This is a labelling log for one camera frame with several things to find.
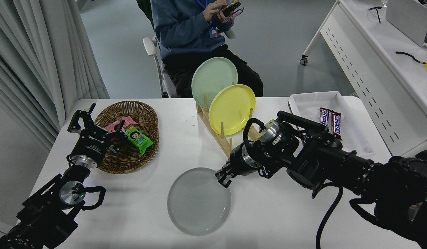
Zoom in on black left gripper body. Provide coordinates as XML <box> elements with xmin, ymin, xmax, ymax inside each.
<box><xmin>72</xmin><ymin>127</ymin><xmax>112</xmax><ymax>161</ymax></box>

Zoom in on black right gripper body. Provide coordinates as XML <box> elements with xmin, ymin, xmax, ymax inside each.
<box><xmin>228</xmin><ymin>142</ymin><xmax>250</xmax><ymax>175</ymax></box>

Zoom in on grey plate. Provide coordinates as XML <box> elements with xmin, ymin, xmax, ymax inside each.
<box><xmin>167</xmin><ymin>167</ymin><xmax>232</xmax><ymax>237</ymax></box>

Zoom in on phone with red rim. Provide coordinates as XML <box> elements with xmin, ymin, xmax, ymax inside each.
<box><xmin>224</xmin><ymin>8</ymin><xmax>245</xmax><ymax>22</ymax></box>

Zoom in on phone with yellow case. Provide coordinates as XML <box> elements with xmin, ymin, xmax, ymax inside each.
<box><xmin>220</xmin><ymin>1</ymin><xmax>241</xmax><ymax>16</ymax></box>

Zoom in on wooden plate rack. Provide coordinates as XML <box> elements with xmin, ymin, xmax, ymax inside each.
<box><xmin>195</xmin><ymin>82</ymin><xmax>260</xmax><ymax>158</ymax></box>

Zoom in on yellow plate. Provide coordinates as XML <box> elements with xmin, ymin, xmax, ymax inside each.
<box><xmin>208</xmin><ymin>84</ymin><xmax>256</xmax><ymax>136</ymax></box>

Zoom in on pale green plate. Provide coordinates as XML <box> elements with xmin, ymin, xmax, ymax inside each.
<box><xmin>191</xmin><ymin>57</ymin><xmax>238</xmax><ymax>108</ymax></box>

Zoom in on person's right hand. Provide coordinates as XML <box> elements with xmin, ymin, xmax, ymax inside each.
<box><xmin>203</xmin><ymin>0</ymin><xmax>228</xmax><ymax>23</ymax></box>

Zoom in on pink snack packet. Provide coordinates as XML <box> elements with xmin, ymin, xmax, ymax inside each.
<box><xmin>103</xmin><ymin>116</ymin><xmax>139</xmax><ymax>133</ymax></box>

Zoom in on green snack packet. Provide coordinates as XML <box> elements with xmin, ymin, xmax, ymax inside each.
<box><xmin>124</xmin><ymin>125</ymin><xmax>154</xmax><ymax>155</ymax></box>

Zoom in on brown wicker basket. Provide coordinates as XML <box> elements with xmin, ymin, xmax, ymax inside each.
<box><xmin>94</xmin><ymin>101</ymin><xmax>159</xmax><ymax>174</ymax></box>

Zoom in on white curtain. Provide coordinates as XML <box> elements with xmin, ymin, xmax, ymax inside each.
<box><xmin>0</xmin><ymin>0</ymin><xmax>110</xmax><ymax>151</ymax></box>

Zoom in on white chair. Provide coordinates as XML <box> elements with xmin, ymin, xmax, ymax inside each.
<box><xmin>143</xmin><ymin>28</ymin><xmax>236</xmax><ymax>99</ymax></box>

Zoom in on white tray with cork base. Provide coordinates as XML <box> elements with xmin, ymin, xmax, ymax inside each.
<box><xmin>288</xmin><ymin>91</ymin><xmax>375</xmax><ymax>159</ymax></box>

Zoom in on Snickers bar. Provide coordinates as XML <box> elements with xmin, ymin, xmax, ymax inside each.
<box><xmin>330</xmin><ymin>111</ymin><xmax>342</xmax><ymax>139</ymax></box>
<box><xmin>319</xmin><ymin>108</ymin><xmax>332</xmax><ymax>129</ymax></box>

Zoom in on person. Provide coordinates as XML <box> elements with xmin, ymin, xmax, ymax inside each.
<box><xmin>149</xmin><ymin>0</ymin><xmax>264</xmax><ymax>98</ymax></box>

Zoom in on white desk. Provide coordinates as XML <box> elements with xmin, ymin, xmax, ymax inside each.
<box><xmin>300</xmin><ymin>0</ymin><xmax>427</xmax><ymax>158</ymax></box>

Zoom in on silver laptop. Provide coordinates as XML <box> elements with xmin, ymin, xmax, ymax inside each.
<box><xmin>386</xmin><ymin>0</ymin><xmax>427</xmax><ymax>48</ymax></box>

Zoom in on black cable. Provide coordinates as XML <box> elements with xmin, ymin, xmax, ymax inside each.
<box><xmin>395</xmin><ymin>51</ymin><xmax>425</xmax><ymax>64</ymax></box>

